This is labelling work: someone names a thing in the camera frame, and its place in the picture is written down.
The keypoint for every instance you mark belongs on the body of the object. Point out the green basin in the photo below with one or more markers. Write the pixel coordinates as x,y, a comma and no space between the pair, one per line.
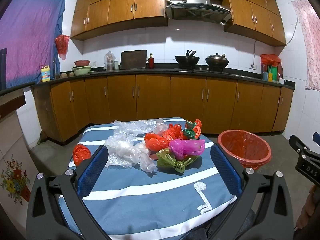
81,70

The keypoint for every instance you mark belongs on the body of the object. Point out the black kitchen countertop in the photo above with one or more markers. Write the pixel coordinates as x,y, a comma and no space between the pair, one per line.
160,71

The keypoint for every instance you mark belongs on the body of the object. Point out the green packets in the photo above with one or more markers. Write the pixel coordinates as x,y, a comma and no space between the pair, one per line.
273,73

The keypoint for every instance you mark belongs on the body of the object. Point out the large orange red plastic bag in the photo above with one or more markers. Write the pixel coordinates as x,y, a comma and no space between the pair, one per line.
156,142

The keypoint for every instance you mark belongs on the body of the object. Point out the blue purple cloth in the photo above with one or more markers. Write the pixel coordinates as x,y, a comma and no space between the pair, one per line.
30,37

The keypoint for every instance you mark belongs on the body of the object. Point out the black wok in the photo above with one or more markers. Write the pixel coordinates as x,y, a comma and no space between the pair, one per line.
187,59

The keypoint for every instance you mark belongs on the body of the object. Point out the magenta plastic bag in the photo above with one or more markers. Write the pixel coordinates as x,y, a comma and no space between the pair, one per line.
187,148

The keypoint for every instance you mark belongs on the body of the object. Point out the hanging red plastic bag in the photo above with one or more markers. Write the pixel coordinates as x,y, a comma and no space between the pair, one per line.
62,44

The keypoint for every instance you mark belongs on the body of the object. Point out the white translucent plastic bag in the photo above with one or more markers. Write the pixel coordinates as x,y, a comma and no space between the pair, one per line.
160,128

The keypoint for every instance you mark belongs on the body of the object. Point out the dark cutting board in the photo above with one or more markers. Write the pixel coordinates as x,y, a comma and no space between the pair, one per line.
133,59

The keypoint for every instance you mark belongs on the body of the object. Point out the wooden upper cabinet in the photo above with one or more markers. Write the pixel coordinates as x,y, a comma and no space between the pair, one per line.
120,7
257,15

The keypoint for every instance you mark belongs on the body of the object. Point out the yellow detergent bottle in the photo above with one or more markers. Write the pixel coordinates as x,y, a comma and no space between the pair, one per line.
45,75

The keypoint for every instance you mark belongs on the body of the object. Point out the red plastic trash basin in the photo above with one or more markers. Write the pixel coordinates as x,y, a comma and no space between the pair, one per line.
240,145

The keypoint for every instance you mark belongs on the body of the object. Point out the blue white striped tablecloth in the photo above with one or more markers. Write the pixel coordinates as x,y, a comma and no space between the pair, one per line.
150,205

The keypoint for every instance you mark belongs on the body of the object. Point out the clear bubble wrap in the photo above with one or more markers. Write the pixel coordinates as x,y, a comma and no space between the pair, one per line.
117,162
132,126

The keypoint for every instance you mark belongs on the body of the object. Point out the white floral cabinet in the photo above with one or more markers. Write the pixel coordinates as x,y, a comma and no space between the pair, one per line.
15,175

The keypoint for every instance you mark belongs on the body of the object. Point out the red bag on countertop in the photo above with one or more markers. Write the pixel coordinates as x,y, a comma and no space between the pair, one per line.
270,59

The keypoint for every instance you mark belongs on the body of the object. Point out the white cup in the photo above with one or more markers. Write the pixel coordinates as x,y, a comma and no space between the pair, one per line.
282,81

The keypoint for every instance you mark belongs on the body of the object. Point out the small red plastic bag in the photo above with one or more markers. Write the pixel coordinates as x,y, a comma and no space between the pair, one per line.
81,154

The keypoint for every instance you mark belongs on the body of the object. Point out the gas stove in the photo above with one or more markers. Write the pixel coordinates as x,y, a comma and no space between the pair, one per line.
202,68

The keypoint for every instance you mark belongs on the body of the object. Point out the black pot with lid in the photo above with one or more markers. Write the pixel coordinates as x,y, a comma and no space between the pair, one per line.
217,61

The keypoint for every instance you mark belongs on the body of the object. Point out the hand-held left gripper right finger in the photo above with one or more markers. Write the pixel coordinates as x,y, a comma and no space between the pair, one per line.
226,170

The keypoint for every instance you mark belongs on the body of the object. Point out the clear bag on counter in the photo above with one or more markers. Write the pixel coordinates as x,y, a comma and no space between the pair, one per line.
109,61

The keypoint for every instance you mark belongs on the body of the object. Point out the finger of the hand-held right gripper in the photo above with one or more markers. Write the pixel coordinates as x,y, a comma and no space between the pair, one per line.
300,145

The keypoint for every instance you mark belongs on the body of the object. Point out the red bottle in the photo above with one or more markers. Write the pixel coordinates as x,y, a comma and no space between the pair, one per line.
151,62

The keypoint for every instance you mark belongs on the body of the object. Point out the clear plastic bag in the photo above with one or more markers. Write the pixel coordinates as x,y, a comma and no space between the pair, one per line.
126,150

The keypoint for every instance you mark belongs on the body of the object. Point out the wooden lower cabinets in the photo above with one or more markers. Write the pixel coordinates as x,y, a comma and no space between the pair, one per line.
155,100

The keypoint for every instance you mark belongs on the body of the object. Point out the pink floral curtain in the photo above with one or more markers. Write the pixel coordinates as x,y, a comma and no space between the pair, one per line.
310,42

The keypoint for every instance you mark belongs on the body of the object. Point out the dark green red plastic bag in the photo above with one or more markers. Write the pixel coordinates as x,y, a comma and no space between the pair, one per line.
189,133

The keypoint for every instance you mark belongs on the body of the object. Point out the wall socket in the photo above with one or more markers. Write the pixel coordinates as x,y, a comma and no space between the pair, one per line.
253,66

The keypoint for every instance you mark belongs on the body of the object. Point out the olive green plastic bag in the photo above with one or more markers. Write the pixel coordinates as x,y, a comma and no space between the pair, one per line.
172,162

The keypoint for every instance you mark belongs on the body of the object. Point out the steel range hood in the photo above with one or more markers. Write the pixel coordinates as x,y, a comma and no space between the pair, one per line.
197,7

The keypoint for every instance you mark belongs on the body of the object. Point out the person's right hand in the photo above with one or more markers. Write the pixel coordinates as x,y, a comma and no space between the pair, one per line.
310,205

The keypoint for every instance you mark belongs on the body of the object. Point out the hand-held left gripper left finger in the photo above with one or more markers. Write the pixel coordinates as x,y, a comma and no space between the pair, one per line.
92,170

